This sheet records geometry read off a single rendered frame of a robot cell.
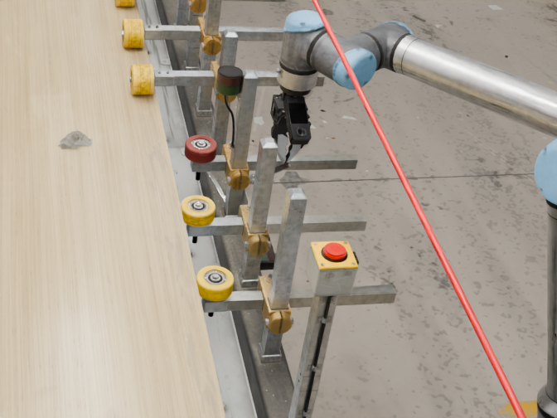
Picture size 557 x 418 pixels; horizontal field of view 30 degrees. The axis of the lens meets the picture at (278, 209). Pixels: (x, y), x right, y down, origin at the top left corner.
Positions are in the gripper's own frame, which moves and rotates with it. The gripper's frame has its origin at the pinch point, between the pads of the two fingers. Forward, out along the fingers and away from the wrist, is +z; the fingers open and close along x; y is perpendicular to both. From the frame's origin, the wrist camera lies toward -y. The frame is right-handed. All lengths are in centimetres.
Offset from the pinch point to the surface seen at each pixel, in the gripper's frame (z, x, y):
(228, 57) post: -6.0, 8.2, 37.4
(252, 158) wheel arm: 12.1, 3.4, 17.7
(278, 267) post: 0.5, 9.6, -37.2
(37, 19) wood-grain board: 8, 55, 83
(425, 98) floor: 99, -119, 184
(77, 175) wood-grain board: 8.1, 48.0, 6.3
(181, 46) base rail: 28, 9, 104
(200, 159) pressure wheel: 9.6, 17.6, 14.2
